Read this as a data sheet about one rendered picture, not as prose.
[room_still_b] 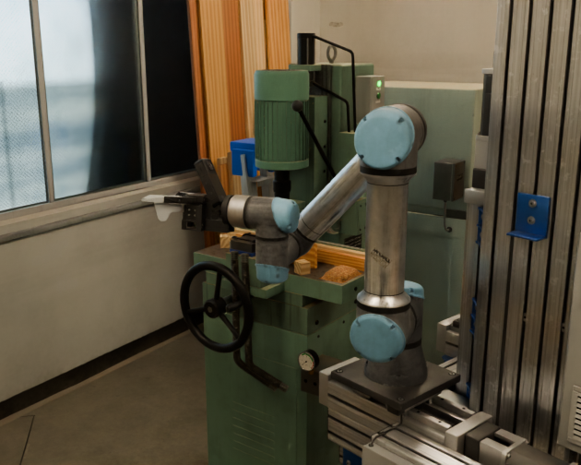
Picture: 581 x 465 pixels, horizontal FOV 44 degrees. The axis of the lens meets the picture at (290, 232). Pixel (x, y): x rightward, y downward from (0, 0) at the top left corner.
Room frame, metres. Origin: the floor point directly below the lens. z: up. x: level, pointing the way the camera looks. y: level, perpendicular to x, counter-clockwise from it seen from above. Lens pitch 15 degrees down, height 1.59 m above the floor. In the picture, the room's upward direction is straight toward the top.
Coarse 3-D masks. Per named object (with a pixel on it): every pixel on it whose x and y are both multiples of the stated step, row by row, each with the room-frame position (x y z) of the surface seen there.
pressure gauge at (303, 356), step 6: (300, 354) 1.99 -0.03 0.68; (306, 354) 1.98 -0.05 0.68; (312, 354) 1.98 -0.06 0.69; (300, 360) 2.00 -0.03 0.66; (306, 360) 1.98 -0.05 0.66; (312, 360) 1.97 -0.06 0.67; (318, 360) 1.98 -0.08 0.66; (306, 366) 1.98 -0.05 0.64; (312, 366) 1.97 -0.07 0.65; (312, 372) 2.00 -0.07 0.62
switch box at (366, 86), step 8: (360, 80) 2.46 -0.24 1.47; (368, 80) 2.44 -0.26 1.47; (376, 80) 2.47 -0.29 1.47; (384, 80) 2.51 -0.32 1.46; (360, 88) 2.46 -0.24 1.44; (368, 88) 2.44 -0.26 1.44; (384, 88) 2.51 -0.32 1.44; (360, 96) 2.46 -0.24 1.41; (368, 96) 2.44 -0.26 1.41; (384, 96) 2.51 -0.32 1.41; (360, 104) 2.46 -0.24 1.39; (368, 104) 2.44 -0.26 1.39; (376, 104) 2.47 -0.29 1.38; (360, 112) 2.46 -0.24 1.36; (368, 112) 2.44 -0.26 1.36; (360, 120) 2.46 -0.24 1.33
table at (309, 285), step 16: (208, 256) 2.30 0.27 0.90; (224, 256) 2.28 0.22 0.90; (320, 272) 2.11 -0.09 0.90; (224, 288) 2.13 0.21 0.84; (256, 288) 2.05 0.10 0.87; (272, 288) 2.06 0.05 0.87; (288, 288) 2.10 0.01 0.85; (304, 288) 2.06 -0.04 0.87; (320, 288) 2.03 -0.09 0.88; (336, 288) 2.00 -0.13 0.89; (352, 288) 2.03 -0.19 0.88
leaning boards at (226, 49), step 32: (192, 0) 3.76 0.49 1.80; (224, 0) 3.98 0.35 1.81; (256, 0) 4.24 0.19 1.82; (192, 32) 3.74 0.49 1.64; (224, 32) 3.96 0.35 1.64; (256, 32) 4.22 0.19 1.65; (288, 32) 4.43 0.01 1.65; (192, 64) 3.73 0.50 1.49; (224, 64) 3.89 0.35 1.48; (256, 64) 4.15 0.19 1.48; (288, 64) 4.41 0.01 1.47; (224, 96) 3.87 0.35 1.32; (224, 128) 3.85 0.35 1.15; (224, 160) 3.73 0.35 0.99
